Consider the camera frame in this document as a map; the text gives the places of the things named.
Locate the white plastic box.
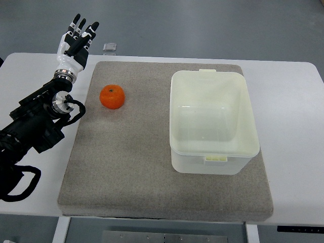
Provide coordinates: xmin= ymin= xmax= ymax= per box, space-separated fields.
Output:
xmin=170 ymin=69 xmax=260 ymax=175

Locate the grey felt mat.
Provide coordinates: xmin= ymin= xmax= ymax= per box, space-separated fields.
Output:
xmin=58 ymin=61 xmax=273 ymax=222

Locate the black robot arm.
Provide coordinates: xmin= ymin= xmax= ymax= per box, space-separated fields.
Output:
xmin=1 ymin=69 xmax=86 ymax=202

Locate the black table control panel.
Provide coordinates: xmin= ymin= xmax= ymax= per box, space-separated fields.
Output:
xmin=277 ymin=226 xmax=324 ymax=234

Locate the white table leg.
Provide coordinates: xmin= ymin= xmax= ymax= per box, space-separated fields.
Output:
xmin=246 ymin=224 xmax=260 ymax=243
xmin=52 ymin=216 xmax=70 ymax=243

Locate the white table leg left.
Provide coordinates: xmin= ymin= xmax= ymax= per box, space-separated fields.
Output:
xmin=52 ymin=216 xmax=70 ymax=243

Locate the white table leg right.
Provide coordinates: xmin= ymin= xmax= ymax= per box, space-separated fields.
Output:
xmin=246 ymin=224 xmax=260 ymax=243

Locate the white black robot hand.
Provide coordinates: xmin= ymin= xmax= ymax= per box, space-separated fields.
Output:
xmin=54 ymin=14 xmax=99 ymax=83

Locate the orange fruit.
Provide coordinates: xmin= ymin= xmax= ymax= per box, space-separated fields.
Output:
xmin=99 ymin=85 xmax=126 ymax=109

